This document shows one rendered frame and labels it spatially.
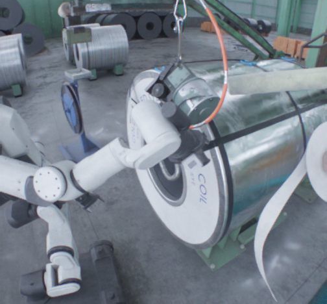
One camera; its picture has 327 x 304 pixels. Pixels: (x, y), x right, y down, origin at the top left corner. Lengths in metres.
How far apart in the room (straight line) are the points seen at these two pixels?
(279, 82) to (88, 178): 0.41
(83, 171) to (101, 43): 5.58
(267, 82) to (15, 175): 0.56
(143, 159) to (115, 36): 5.80
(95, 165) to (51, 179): 0.10
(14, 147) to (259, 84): 0.71
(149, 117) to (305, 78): 0.30
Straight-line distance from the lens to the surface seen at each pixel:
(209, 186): 1.09
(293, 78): 0.39
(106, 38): 6.10
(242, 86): 0.39
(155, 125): 0.47
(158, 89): 0.93
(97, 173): 0.50
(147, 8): 1.78
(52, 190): 0.52
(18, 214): 1.06
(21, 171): 0.59
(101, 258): 1.73
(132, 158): 0.46
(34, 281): 1.62
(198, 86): 0.80
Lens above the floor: 1.68
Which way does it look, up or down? 32 degrees down
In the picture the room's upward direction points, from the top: straight up
